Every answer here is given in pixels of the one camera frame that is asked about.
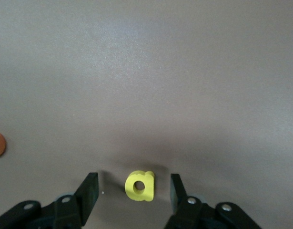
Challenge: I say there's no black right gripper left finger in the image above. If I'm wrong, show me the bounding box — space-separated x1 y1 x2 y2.
0 172 99 229

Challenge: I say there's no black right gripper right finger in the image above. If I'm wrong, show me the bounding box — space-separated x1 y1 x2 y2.
164 173 263 229

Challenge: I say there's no yellow foam letter a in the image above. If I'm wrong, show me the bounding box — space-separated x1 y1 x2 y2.
124 170 155 202

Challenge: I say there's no brown table cover sheet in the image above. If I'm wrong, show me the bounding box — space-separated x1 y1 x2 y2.
0 0 293 229

